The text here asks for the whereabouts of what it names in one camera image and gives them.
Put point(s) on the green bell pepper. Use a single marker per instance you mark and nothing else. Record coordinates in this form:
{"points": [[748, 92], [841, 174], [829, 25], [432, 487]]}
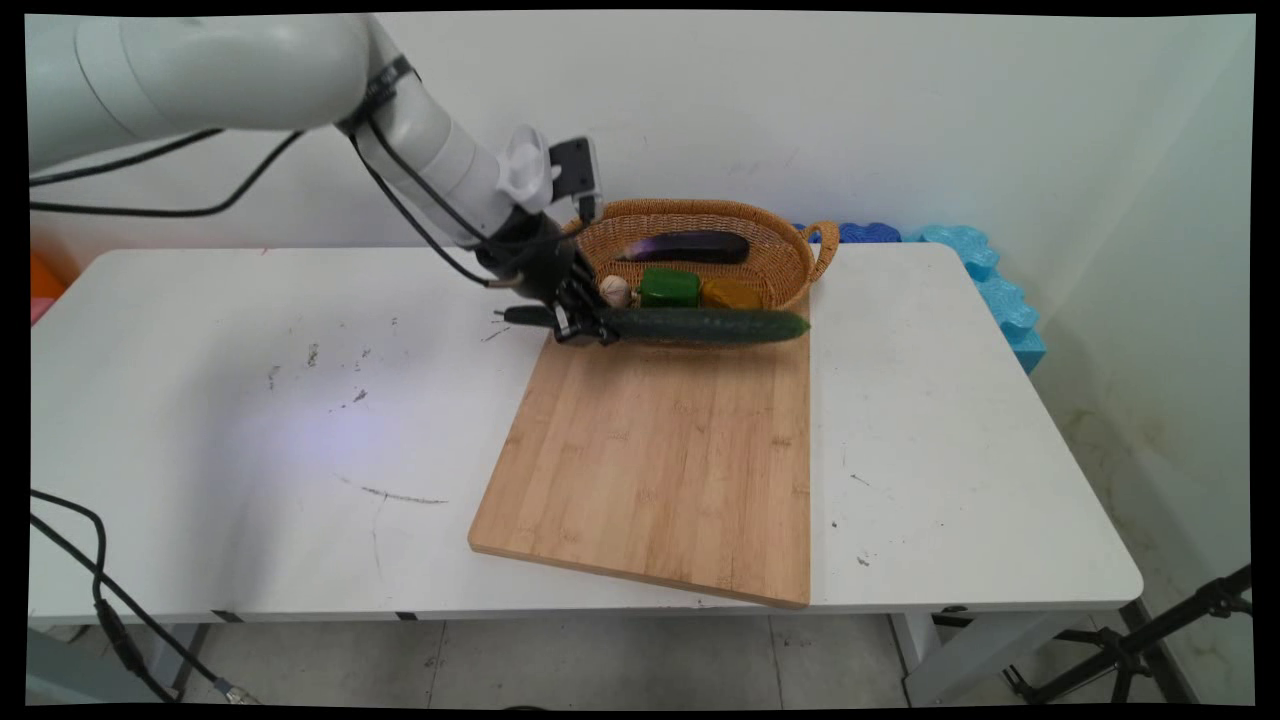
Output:
{"points": [[668, 288]]}

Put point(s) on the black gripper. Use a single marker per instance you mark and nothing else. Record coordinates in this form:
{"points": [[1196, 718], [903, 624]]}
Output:
{"points": [[530, 258]]}

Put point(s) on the white garlic bulb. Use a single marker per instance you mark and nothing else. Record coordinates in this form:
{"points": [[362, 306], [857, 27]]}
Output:
{"points": [[614, 291]]}

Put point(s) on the white table leg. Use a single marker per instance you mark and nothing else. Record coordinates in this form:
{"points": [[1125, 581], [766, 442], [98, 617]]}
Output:
{"points": [[970, 655]]}

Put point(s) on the dark blue foam puzzle mat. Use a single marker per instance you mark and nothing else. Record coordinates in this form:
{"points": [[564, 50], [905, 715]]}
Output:
{"points": [[865, 232]]}

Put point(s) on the wrist camera on white mount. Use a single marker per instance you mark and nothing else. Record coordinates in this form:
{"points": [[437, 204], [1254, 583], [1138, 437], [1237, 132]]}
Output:
{"points": [[560, 170]]}

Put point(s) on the orange foam mat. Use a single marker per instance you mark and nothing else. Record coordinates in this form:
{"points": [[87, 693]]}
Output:
{"points": [[44, 278]]}

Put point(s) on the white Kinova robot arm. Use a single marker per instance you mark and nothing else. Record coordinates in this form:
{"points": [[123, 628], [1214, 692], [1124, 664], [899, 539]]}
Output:
{"points": [[250, 70]]}

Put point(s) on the long dark green cucumber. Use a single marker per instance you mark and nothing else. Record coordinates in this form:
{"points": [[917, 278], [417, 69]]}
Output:
{"points": [[700, 325]]}

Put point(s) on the cyan foam puzzle mat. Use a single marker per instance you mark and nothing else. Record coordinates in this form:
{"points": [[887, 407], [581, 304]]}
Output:
{"points": [[990, 290]]}

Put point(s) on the yellow orange bell pepper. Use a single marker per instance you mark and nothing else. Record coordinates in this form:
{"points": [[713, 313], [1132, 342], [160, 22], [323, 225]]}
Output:
{"points": [[730, 294]]}

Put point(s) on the black tripod stand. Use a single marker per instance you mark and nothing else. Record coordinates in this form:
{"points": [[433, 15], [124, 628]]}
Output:
{"points": [[1130, 650]]}

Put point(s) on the purple eggplant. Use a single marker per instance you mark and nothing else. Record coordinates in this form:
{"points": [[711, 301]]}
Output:
{"points": [[690, 247]]}

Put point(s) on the bamboo cutting board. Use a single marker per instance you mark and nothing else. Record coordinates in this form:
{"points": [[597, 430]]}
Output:
{"points": [[660, 470]]}

